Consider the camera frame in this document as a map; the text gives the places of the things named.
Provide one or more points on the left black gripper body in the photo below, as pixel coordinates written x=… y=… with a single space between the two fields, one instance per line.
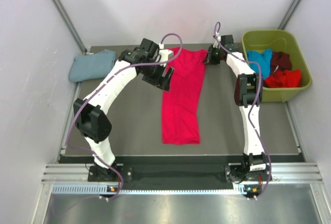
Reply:
x=153 y=75

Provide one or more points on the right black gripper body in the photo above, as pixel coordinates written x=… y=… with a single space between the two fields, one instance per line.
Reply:
x=215 y=55

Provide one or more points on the crimson red t-shirt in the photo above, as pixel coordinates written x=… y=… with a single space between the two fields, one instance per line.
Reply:
x=179 y=122

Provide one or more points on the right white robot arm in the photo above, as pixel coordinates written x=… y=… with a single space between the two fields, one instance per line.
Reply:
x=247 y=96

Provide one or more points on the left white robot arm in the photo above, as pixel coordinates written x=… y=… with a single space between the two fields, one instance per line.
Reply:
x=148 y=59

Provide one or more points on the cyan blue t-shirt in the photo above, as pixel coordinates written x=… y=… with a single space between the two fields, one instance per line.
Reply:
x=263 y=59

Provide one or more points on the folded grey-blue t-shirt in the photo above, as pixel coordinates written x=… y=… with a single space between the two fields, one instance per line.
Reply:
x=92 y=66

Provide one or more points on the olive green plastic bin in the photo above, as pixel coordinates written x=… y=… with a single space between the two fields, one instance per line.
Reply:
x=278 y=41

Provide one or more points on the dark maroon t-shirt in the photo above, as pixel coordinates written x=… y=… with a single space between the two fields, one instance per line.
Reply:
x=280 y=61

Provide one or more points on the bright red t-shirt in bin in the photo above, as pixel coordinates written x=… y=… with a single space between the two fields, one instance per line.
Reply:
x=284 y=79

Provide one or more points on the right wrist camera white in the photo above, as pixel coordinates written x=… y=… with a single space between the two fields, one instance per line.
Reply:
x=217 y=39

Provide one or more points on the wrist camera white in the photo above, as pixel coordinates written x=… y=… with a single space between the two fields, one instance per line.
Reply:
x=164 y=54
x=217 y=39

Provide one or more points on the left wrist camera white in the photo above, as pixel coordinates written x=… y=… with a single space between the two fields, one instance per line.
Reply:
x=164 y=54

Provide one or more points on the right corner aluminium post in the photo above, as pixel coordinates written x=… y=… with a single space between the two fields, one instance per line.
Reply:
x=289 y=13

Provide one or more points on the corner aluminium post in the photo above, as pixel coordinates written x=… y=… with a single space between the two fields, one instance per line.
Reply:
x=68 y=22
x=289 y=13

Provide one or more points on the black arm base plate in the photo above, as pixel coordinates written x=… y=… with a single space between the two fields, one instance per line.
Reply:
x=176 y=177

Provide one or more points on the grey slotted cable duct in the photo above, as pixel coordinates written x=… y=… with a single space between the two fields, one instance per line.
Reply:
x=109 y=190

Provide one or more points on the aluminium front rail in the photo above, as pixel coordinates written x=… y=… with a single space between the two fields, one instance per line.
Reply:
x=282 y=173

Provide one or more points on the left corner aluminium post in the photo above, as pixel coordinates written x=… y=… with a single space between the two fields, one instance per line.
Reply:
x=68 y=22

